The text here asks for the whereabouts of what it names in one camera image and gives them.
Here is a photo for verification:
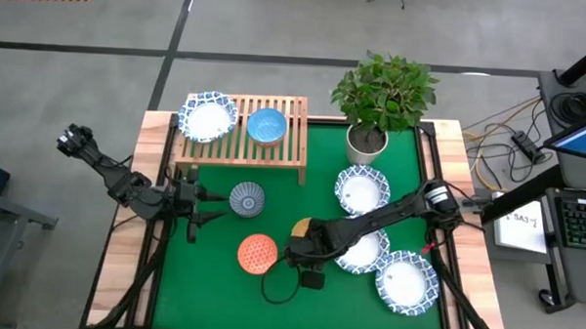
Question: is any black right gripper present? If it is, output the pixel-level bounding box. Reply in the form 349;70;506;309
282;217;341;270

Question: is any orange-inside blue patterned bowl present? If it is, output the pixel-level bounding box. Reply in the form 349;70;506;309
235;232;279;276

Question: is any black power strip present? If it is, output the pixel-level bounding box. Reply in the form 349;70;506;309
510;130;544;164

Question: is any coiled black cable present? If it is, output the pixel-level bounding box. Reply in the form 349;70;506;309
551;90;586;125

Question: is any grey side desk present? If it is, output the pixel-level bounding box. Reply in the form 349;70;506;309
0;187;61;328

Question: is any green table mat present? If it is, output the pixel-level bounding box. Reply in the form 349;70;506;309
150;118;451;329

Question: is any white plant pot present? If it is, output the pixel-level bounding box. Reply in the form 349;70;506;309
344;121;391;168

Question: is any yellow floor cable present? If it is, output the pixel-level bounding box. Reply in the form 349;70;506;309
460;95;544;193

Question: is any computer screen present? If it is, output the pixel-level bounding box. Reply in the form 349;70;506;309
541;111;586;164

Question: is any blue-inside orange ceramic bowl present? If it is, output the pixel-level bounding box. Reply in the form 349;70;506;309
245;106;289;148

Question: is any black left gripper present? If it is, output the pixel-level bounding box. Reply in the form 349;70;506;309
170;167;230;245

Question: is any white paper sheet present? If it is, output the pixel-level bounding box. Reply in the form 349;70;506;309
492;198;550;255

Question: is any slatted wooden shelf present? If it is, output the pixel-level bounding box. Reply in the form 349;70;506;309
172;91;310;186

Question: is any blue white paper bowl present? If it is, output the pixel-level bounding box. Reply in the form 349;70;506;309
177;89;240;144
332;163;393;218
332;215;393;277
374;249;441;318

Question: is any green leafy plant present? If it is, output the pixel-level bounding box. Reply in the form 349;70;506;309
328;49;441;137

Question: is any black keyboard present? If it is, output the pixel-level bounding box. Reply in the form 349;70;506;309
553;195;586;252

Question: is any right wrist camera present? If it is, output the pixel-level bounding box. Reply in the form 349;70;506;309
301;269;326;292

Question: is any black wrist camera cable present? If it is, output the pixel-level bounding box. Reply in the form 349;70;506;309
260;260;304;307

